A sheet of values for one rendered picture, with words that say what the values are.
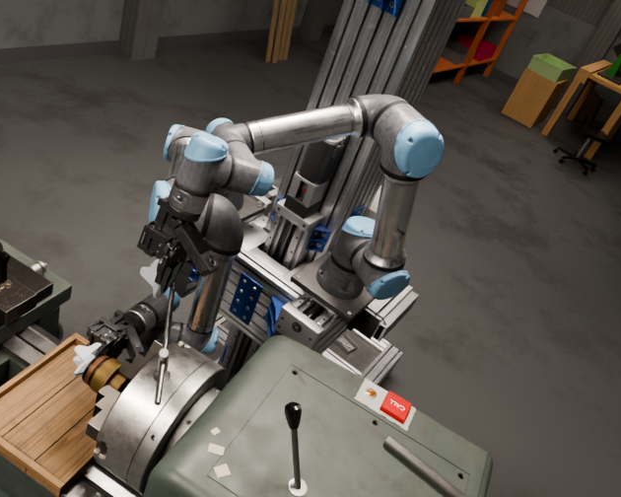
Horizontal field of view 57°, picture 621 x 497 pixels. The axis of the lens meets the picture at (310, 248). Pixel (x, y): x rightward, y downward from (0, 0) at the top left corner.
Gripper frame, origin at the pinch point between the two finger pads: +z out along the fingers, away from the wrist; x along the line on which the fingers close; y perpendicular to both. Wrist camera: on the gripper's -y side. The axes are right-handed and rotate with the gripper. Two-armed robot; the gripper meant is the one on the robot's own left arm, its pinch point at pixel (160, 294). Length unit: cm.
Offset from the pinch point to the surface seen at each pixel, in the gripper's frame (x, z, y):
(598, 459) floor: -226, 80, -182
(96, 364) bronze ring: 1.1, 23.9, 7.8
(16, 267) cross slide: -24, 33, 55
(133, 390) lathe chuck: 10.3, 16.0, -6.8
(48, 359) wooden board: -12, 43, 28
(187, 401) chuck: 7.2, 13.6, -17.4
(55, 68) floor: -309, 60, 300
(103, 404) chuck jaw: 7.1, 26.6, -0.4
